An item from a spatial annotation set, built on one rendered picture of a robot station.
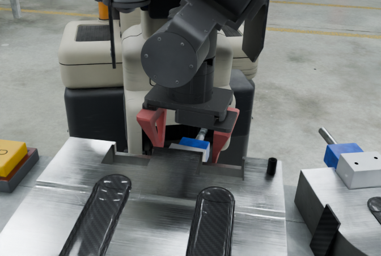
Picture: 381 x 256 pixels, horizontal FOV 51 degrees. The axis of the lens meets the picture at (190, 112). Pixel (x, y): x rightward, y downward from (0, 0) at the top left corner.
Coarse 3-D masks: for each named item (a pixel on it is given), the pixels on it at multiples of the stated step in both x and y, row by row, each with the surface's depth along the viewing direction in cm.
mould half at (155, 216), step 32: (64, 160) 45; (96, 160) 45; (160, 160) 46; (192, 160) 46; (256, 160) 46; (32, 192) 41; (64, 192) 41; (160, 192) 41; (192, 192) 41; (256, 192) 41; (32, 224) 37; (64, 224) 37; (128, 224) 37; (160, 224) 38; (256, 224) 38
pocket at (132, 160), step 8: (112, 144) 48; (112, 152) 49; (120, 152) 49; (152, 152) 48; (104, 160) 46; (112, 160) 49; (120, 160) 49; (128, 160) 49; (136, 160) 49; (144, 160) 49; (144, 168) 49
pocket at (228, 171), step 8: (200, 160) 47; (200, 168) 48; (208, 168) 48; (216, 168) 48; (224, 168) 47; (232, 168) 47; (240, 168) 47; (208, 176) 48; (216, 176) 48; (224, 176) 48; (232, 176) 48; (240, 176) 48
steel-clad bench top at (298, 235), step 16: (48, 160) 60; (32, 176) 57; (0, 192) 53; (16, 192) 53; (288, 192) 55; (0, 208) 51; (16, 208) 51; (288, 208) 52; (0, 224) 48; (288, 224) 50; (304, 224) 50; (288, 240) 48; (304, 240) 48
